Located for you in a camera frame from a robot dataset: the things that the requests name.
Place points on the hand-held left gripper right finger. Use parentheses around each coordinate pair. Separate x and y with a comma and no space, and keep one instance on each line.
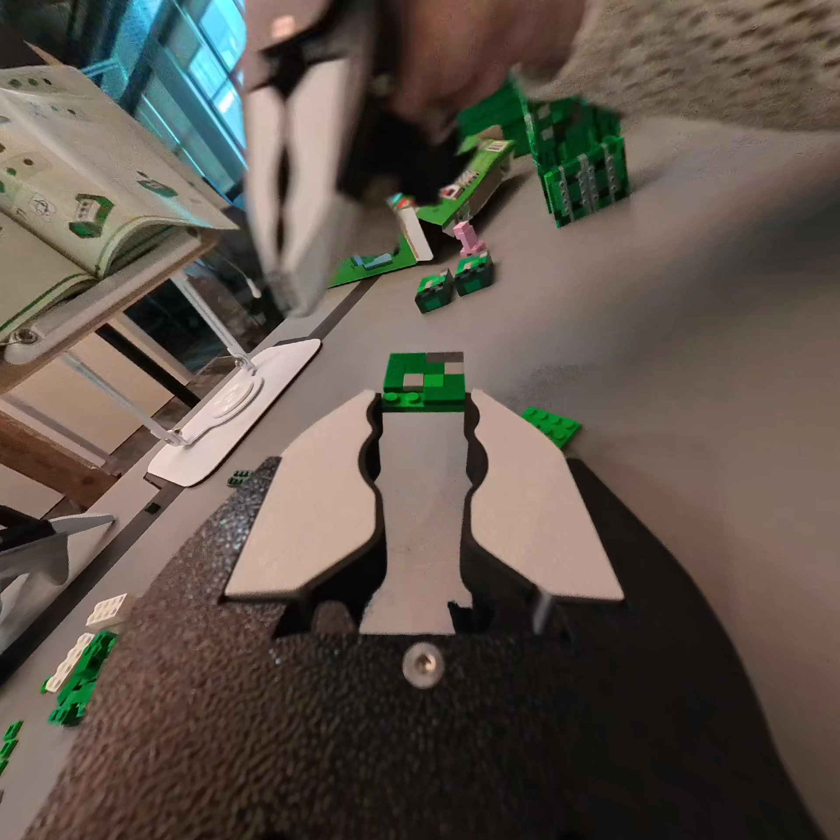
(538,518)

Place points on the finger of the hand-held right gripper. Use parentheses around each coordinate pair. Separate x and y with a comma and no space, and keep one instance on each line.
(321,170)
(262,170)

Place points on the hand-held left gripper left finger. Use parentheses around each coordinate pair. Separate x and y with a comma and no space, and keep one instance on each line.
(308,512)

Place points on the green and grey tiled lego plate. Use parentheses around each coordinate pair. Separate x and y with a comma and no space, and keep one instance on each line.
(420,380)

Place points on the bright green square lego plate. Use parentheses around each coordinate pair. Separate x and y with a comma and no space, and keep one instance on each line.
(551,425)

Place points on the green lego set box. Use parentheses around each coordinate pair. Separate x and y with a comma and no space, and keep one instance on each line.
(459,207)

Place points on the pink lego pig figure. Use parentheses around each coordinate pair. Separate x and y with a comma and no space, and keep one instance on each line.
(467,237)

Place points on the small green lego cube build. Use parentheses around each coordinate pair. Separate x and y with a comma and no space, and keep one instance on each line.
(433,294)
(474,279)

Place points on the lego instruction booklet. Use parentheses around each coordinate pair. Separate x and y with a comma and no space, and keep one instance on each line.
(79,164)

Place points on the white lego plate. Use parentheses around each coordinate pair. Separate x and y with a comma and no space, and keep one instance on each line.
(107,608)

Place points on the large green lego creeper build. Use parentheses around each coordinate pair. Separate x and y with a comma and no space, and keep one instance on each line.
(577,164)

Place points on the pile of loose lego pieces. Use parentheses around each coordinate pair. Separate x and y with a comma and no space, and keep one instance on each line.
(82,682)

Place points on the person's right hand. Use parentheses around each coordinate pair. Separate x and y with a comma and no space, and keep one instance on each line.
(472,46)

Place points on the large paned window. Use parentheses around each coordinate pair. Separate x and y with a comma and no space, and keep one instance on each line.
(210,39)

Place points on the white book stand base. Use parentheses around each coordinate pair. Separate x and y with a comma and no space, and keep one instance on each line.
(229,400)

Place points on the black and white device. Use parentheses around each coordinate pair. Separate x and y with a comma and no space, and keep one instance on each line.
(33,551)

